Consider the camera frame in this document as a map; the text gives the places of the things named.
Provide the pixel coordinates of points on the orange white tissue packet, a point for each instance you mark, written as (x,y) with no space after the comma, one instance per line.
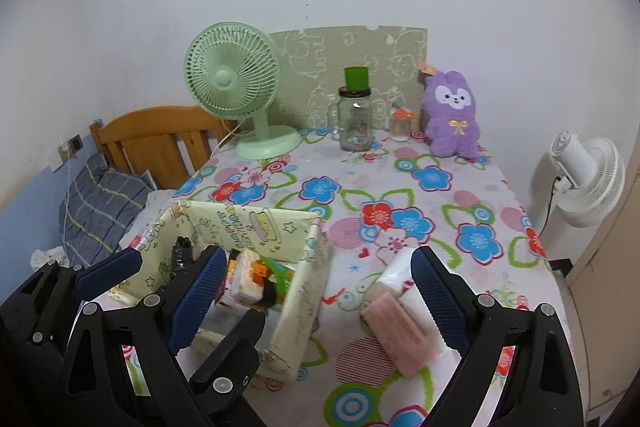
(250,279)

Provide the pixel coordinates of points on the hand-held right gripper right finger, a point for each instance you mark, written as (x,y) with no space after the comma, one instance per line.
(440,302)

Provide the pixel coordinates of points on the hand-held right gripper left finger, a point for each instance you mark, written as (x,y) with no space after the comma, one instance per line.
(197,297)

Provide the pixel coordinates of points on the white wall plug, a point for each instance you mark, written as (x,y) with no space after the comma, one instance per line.
(65,154)

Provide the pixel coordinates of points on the beige door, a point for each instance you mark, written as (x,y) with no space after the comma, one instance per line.
(610,307)

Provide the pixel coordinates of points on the pink towel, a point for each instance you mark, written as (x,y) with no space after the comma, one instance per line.
(400,332)

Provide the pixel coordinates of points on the white crumpled cloth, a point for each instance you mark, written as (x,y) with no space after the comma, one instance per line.
(47,258)

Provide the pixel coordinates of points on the white standing fan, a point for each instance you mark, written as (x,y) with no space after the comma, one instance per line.
(590,177)

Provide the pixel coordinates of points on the purple plush bunny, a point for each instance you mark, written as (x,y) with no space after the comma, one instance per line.
(452,117)

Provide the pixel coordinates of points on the green desk fan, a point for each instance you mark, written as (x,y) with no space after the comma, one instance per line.
(230,77)

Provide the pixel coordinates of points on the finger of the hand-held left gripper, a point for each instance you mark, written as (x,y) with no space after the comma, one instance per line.
(230,357)
(107,271)

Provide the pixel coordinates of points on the clear glass cup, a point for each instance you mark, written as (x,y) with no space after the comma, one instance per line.
(381,114)

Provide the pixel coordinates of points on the green plastic cup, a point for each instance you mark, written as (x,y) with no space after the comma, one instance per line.
(356,77)

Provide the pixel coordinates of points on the black plastic bag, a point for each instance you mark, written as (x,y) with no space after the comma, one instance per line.
(181,257)

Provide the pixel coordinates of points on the wooden bed headboard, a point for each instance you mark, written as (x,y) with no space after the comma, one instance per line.
(150,132)

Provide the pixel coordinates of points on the white quilt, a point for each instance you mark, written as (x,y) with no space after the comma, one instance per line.
(159,198)

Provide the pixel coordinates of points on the green patterned board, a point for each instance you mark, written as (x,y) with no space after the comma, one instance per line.
(325,57)

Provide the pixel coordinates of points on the yellow printed storage box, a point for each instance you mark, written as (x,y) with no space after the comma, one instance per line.
(295,322)

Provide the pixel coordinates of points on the glass jar mug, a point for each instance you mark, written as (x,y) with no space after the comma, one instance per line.
(356,122)

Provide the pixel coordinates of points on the grey plaid pillow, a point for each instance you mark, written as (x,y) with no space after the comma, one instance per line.
(100,207)

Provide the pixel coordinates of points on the toothpick jar with orange lid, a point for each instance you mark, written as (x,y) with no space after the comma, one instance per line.
(401,127)

